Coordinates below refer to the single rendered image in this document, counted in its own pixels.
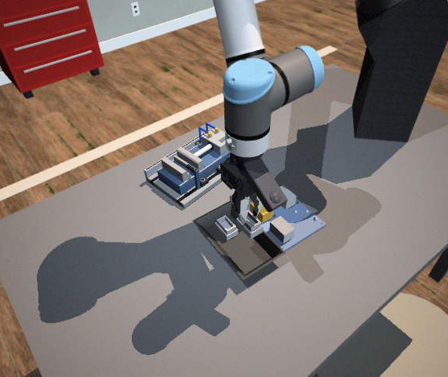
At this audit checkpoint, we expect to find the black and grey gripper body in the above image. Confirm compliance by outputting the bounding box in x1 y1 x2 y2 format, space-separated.
220 153 263 197

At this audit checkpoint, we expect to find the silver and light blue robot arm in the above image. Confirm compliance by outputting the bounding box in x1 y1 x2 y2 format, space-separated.
213 0 324 212

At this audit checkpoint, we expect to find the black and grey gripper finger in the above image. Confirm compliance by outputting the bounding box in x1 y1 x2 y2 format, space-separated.
249 193 263 217
230 188 249 224

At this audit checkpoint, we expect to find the yellow rectangular block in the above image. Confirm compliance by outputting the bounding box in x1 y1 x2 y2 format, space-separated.
249 202 273 223

